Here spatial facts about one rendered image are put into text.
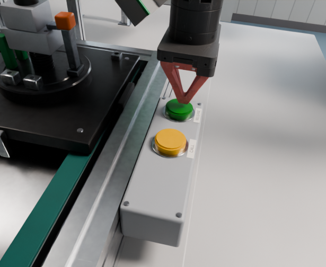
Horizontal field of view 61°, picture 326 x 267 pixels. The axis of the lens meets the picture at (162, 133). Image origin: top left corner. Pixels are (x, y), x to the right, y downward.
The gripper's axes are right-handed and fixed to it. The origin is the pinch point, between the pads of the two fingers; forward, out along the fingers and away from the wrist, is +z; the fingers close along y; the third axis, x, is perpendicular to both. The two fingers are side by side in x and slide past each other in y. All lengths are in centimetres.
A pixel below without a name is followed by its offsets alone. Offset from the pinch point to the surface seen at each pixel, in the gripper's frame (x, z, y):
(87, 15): -41, 12, -56
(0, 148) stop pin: -21.8, 4.4, 12.0
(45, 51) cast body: -19.5, -4.5, 1.2
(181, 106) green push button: -0.2, 1.3, 0.2
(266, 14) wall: 58, 84, -319
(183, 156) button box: 1.6, 2.6, 8.7
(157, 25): -16, 12, -55
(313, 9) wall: 105, 73, -318
